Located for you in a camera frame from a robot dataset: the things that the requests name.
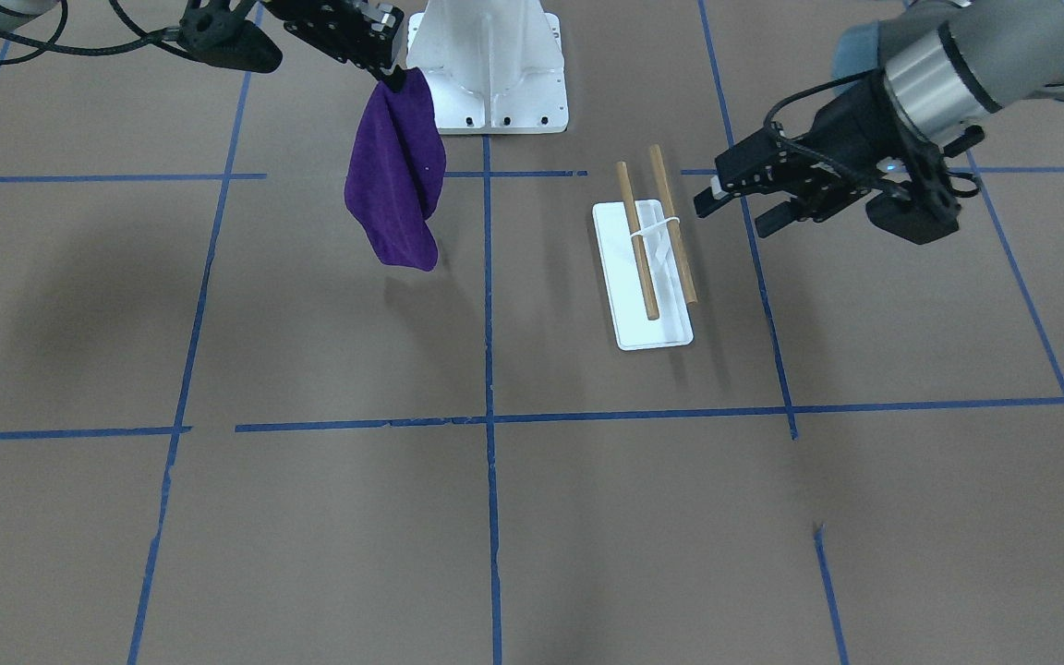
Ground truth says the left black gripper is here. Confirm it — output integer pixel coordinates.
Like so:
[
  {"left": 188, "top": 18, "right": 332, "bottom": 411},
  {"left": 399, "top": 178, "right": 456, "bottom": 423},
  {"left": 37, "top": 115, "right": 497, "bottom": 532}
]
[{"left": 693, "top": 72, "right": 901, "bottom": 238}]

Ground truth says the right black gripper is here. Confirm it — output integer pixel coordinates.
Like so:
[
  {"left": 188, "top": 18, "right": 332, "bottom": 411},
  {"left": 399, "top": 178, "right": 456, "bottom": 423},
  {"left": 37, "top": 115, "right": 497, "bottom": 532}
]
[{"left": 266, "top": 1, "right": 406, "bottom": 93}]

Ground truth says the purple towel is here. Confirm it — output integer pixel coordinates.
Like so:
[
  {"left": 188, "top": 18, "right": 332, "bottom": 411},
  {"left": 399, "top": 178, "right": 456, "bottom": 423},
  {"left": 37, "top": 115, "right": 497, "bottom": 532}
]
[{"left": 344, "top": 68, "right": 447, "bottom": 271}]

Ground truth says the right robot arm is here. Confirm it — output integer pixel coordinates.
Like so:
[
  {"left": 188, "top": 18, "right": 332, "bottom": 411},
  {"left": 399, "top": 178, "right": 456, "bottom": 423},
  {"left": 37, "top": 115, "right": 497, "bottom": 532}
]
[{"left": 0, "top": 1, "right": 408, "bottom": 92}]

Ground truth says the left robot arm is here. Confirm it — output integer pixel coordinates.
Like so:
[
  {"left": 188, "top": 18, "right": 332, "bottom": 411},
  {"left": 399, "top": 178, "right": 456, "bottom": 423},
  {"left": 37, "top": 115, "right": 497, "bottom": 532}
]
[{"left": 694, "top": 1, "right": 1064, "bottom": 245}]

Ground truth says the outer wooden rack bar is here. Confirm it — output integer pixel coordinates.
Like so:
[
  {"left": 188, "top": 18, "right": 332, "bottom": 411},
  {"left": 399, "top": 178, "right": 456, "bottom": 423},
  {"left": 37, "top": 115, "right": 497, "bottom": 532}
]
[{"left": 647, "top": 143, "right": 698, "bottom": 306}]

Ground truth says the wooden rack bar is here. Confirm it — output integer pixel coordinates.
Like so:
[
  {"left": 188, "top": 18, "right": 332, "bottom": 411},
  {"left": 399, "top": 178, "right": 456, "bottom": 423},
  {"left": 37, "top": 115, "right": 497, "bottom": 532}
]
[
  {"left": 647, "top": 143, "right": 698, "bottom": 306},
  {"left": 615, "top": 161, "right": 661, "bottom": 321}
]

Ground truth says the inner wooden rack bar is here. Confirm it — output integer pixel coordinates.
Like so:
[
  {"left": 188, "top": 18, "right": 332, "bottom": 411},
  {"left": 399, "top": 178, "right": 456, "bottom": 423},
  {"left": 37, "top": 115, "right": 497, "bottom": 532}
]
[{"left": 615, "top": 161, "right": 661, "bottom": 321}]

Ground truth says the white towel rack base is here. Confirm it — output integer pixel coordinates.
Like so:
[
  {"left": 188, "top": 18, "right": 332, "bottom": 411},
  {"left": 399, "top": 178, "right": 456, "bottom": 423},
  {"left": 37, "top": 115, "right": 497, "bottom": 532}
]
[{"left": 591, "top": 200, "right": 694, "bottom": 352}]

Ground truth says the black braided cable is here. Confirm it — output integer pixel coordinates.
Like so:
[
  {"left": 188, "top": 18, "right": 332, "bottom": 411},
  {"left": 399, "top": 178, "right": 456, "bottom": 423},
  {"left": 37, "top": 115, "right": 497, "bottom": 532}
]
[
  {"left": 0, "top": 0, "right": 184, "bottom": 66},
  {"left": 762, "top": 74, "right": 875, "bottom": 149}
]

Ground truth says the white rack bracket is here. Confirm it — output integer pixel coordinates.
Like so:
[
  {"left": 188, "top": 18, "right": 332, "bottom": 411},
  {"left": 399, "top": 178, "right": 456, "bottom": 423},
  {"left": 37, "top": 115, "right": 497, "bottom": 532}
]
[{"left": 630, "top": 216, "right": 679, "bottom": 262}]

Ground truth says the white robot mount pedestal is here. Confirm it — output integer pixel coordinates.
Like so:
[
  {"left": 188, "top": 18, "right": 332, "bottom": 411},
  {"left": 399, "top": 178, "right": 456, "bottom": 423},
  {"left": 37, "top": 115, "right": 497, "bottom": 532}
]
[{"left": 405, "top": 1, "right": 570, "bottom": 136}]

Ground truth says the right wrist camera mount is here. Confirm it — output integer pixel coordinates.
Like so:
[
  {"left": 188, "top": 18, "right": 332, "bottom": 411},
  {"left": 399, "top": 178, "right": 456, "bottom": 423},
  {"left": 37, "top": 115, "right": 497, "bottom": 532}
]
[{"left": 174, "top": 1, "right": 283, "bottom": 73}]

